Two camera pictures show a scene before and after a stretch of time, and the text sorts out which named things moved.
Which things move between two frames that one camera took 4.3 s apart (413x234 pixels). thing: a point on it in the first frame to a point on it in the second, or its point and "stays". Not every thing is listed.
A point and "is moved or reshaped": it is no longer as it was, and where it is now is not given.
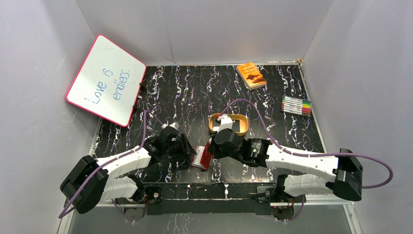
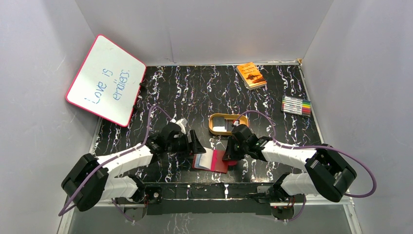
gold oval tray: [240, 126] stays
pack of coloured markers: [296, 106] stays
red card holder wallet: [202, 159] is moved or reshaped
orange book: [251, 76] stays
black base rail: [205, 199] stays
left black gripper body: [183, 148] to [192, 142]
